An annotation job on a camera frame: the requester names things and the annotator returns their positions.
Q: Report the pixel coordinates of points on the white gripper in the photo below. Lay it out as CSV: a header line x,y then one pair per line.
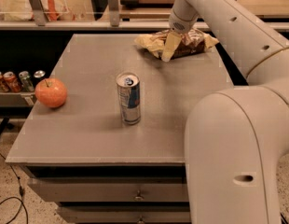
x,y
181,25

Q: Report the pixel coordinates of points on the brown chip bag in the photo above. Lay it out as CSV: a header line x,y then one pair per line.
x,y
193,42

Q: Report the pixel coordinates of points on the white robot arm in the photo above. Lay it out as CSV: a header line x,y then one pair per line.
x,y
234,138

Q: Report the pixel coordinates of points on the redbull can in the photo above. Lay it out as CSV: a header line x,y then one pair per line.
x,y
128,90

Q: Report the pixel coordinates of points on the dark soda can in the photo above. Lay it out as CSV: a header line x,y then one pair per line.
x,y
39,75

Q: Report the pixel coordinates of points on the green soda can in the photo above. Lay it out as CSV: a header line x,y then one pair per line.
x,y
26,81

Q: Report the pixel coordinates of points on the white orange plastic bag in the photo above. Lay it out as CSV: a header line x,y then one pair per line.
x,y
20,10

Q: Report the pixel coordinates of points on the orange soda can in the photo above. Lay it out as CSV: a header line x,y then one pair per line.
x,y
12,81
3,86

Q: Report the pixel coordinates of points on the orange soda can left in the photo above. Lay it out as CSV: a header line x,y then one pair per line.
x,y
3,86

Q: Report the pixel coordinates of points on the red apple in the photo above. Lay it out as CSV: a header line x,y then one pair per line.
x,y
51,92

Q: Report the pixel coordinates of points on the grey shelf left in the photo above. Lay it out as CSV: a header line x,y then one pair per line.
x,y
21,99

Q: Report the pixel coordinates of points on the upper drawer with knob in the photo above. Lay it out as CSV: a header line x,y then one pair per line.
x,y
93,190

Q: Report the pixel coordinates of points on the drawer with knob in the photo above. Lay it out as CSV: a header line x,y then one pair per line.
x,y
93,190
125,214

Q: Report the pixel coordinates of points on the lower drawer with knob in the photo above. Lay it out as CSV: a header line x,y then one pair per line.
x,y
125,214

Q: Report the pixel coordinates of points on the metal bracket middle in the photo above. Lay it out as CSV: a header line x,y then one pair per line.
x,y
113,12

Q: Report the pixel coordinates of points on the metal bracket left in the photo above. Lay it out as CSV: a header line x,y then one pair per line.
x,y
39,16

